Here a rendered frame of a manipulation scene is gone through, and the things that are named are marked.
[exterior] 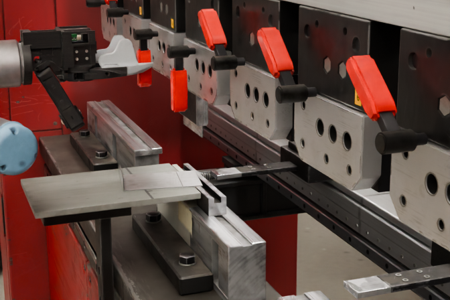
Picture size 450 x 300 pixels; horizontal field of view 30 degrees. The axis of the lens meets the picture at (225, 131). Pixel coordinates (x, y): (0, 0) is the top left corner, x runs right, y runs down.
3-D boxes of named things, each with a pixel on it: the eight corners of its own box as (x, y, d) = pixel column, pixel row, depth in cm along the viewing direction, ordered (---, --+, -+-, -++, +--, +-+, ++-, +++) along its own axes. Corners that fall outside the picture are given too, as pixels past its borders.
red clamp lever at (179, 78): (167, 111, 124) (166, 45, 121) (194, 108, 125) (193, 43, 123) (171, 114, 122) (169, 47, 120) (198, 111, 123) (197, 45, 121)
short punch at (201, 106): (178, 124, 146) (177, 70, 144) (189, 123, 147) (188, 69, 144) (196, 138, 137) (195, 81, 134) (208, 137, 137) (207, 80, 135)
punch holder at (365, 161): (292, 155, 92) (295, 5, 88) (361, 148, 95) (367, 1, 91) (359, 197, 79) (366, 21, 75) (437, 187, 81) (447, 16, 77)
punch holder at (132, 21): (123, 50, 165) (120, -35, 161) (165, 48, 168) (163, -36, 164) (142, 62, 151) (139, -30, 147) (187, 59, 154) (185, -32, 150)
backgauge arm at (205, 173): (155, 220, 197) (153, 163, 193) (393, 189, 218) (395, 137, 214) (164, 232, 189) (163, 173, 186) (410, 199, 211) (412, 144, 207)
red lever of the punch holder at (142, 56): (134, 86, 142) (132, 29, 140) (158, 84, 143) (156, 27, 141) (137, 88, 140) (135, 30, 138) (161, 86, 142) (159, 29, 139)
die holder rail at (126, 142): (88, 136, 219) (86, 101, 216) (110, 134, 221) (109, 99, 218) (135, 194, 173) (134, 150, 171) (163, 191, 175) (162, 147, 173)
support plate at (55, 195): (21, 184, 143) (20, 179, 143) (169, 168, 152) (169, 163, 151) (35, 219, 126) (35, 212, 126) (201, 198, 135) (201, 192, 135)
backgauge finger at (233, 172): (202, 174, 150) (202, 146, 149) (333, 159, 158) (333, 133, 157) (226, 194, 139) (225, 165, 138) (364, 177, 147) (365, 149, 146)
